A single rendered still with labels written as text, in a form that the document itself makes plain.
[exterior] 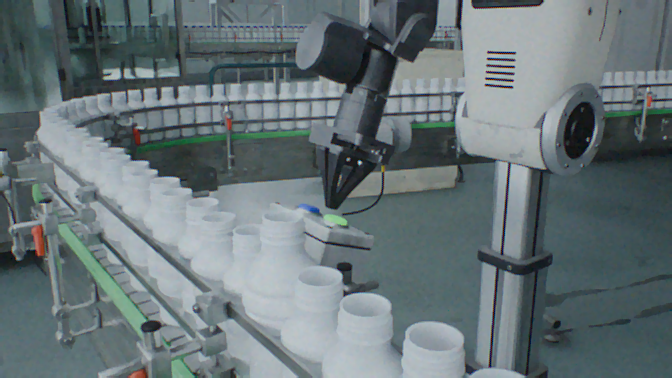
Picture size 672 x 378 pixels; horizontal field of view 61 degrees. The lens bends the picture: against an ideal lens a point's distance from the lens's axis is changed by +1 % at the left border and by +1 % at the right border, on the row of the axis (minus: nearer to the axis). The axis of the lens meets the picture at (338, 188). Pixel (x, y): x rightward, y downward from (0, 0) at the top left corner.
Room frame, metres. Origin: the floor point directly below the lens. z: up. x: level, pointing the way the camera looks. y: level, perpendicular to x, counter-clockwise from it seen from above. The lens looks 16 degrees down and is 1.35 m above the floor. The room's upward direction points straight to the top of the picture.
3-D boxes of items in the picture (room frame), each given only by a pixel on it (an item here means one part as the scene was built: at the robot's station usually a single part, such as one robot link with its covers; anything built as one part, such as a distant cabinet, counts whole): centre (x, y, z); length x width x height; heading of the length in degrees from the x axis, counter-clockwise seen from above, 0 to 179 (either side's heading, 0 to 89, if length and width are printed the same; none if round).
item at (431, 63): (4.91, -0.43, 0.59); 1.10 x 0.62 x 1.18; 109
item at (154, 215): (0.69, 0.22, 1.08); 0.06 x 0.06 x 0.17
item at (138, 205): (0.73, 0.26, 1.08); 0.06 x 0.06 x 0.17
